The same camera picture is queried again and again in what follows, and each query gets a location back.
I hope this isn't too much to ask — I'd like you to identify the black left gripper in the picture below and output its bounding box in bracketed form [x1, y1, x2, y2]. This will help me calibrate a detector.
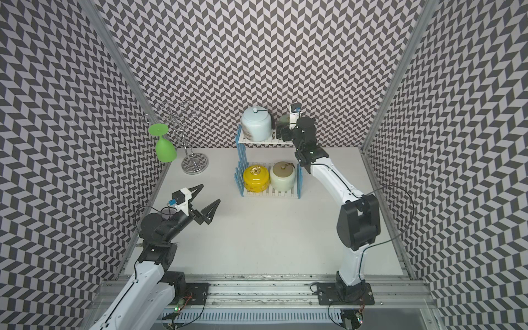
[163, 184, 220, 243]

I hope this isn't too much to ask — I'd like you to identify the cream tea canister tan lid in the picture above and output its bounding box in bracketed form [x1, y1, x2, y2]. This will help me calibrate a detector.
[270, 162, 296, 192]

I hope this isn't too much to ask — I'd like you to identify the yellow ceramic tea canister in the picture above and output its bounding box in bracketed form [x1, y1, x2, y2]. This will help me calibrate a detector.
[243, 165, 270, 193]

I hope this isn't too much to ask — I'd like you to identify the green small tea canister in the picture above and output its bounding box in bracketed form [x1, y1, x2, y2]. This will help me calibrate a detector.
[276, 114, 290, 129]

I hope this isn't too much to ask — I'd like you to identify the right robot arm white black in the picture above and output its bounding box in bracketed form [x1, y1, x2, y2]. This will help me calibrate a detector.
[276, 117, 381, 303]

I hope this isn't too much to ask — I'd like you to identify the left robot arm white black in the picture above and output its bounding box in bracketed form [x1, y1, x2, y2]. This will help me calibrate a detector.
[92, 184, 221, 329]

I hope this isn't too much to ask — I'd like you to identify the blue white slatted shelf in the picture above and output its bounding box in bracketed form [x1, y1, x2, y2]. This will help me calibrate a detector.
[234, 125, 303, 199]

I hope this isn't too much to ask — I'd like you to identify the green plastic wine glass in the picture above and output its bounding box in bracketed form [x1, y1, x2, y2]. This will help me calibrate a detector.
[148, 123, 177, 163]

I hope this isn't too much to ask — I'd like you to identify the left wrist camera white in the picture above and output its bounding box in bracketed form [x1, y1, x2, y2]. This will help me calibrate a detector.
[166, 188, 192, 216]

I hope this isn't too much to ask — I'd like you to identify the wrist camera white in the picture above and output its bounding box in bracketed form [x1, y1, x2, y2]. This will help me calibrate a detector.
[166, 188, 192, 216]
[289, 103, 301, 130]

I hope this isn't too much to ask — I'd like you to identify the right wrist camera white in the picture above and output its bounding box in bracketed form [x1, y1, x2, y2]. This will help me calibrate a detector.
[289, 103, 301, 130]

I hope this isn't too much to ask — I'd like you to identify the chrome wire glass stand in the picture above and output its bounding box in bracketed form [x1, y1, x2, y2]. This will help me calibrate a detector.
[154, 100, 209, 175]

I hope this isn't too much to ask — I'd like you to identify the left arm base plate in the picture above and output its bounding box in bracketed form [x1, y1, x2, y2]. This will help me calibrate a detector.
[171, 283, 210, 306]

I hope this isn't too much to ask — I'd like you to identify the aluminium corner post left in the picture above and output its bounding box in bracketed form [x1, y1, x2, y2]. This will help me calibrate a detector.
[78, 1, 160, 125]

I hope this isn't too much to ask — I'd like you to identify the aluminium corner post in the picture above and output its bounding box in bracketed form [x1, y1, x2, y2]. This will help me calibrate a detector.
[78, 1, 160, 125]
[360, 0, 439, 153]

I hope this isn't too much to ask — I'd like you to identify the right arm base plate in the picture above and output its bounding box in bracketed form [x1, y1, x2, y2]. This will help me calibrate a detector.
[310, 282, 375, 306]

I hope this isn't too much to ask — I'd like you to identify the aluminium corner post right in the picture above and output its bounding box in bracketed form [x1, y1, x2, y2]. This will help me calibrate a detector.
[360, 0, 439, 153]

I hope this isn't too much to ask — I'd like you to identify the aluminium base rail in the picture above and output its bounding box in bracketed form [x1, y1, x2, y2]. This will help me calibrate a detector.
[176, 275, 445, 329]

